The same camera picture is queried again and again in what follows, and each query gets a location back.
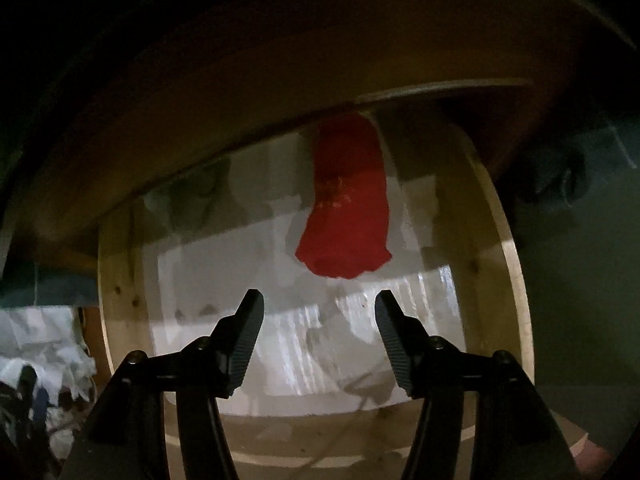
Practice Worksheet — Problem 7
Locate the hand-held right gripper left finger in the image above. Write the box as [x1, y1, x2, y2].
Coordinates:
[65, 287, 265, 480]

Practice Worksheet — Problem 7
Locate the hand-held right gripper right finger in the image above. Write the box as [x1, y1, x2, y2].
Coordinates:
[375, 289, 576, 480]

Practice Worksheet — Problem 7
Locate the wooden drawer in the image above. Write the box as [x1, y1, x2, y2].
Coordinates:
[97, 77, 536, 466]

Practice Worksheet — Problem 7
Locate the red underwear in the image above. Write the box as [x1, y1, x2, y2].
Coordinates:
[295, 112, 393, 281]

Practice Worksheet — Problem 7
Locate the crumpled white cloth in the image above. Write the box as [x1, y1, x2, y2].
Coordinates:
[0, 305, 98, 461]

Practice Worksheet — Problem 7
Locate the dark teal cloth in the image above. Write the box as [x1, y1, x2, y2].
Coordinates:
[520, 125, 640, 211]
[0, 260, 101, 308]

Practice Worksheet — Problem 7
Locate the wooden cabinet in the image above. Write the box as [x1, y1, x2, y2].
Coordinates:
[0, 0, 640, 271]

